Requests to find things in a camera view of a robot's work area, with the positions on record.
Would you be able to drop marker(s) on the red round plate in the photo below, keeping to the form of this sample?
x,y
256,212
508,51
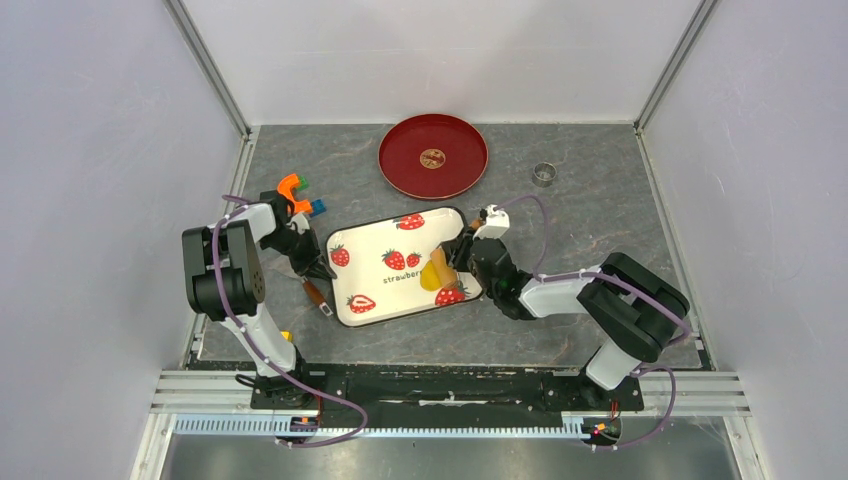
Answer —
x,y
433,156

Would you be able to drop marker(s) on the small metal ring cutter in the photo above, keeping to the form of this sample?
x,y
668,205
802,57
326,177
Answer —
x,y
544,174

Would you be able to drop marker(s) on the yellow dough ball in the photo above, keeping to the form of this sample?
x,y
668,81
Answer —
x,y
429,278

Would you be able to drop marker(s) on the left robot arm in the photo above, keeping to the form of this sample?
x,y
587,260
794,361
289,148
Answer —
x,y
224,279

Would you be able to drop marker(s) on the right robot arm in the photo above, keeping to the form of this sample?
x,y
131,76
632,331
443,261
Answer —
x,y
640,313

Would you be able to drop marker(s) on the wooden dough roller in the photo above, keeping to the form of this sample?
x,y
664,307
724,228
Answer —
x,y
449,276

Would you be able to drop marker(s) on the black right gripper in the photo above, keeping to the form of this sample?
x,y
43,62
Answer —
x,y
460,253

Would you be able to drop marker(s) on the metal scraper wooden handle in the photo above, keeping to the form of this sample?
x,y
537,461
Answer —
x,y
313,293

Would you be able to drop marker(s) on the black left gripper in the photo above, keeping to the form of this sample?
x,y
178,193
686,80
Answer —
x,y
312,269

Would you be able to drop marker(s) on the white strawberry tray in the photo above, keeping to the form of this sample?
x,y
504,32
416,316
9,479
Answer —
x,y
378,263

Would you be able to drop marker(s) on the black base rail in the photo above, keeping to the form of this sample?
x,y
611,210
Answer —
x,y
449,397

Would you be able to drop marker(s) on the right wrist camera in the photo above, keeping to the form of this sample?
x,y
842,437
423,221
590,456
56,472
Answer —
x,y
492,223

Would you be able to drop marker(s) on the orange curved toy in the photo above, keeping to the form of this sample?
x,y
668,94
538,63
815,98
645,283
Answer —
x,y
289,187

